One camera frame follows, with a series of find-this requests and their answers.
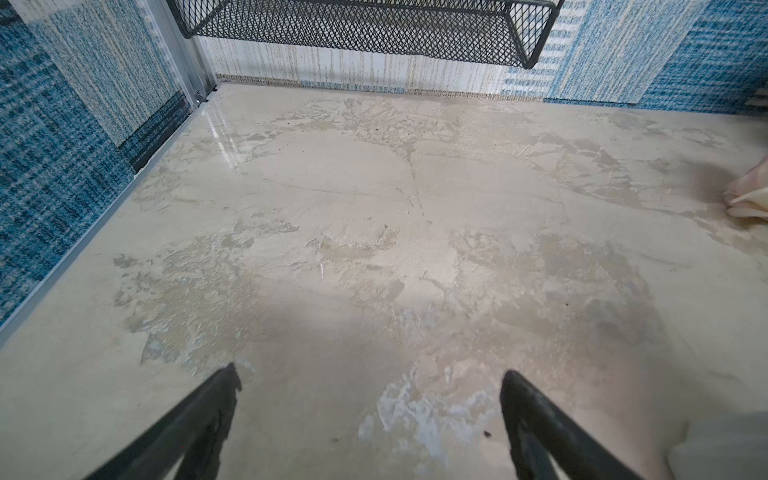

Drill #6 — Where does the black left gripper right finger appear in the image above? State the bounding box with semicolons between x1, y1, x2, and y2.
500;370;639;479

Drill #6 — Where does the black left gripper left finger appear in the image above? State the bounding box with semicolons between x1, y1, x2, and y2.
87;363;242;479

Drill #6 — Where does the cream white rose stem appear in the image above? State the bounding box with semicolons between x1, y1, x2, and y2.
724;157;768;220

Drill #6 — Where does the white ribbed ceramic vase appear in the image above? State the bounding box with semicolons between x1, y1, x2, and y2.
667;411;767;480

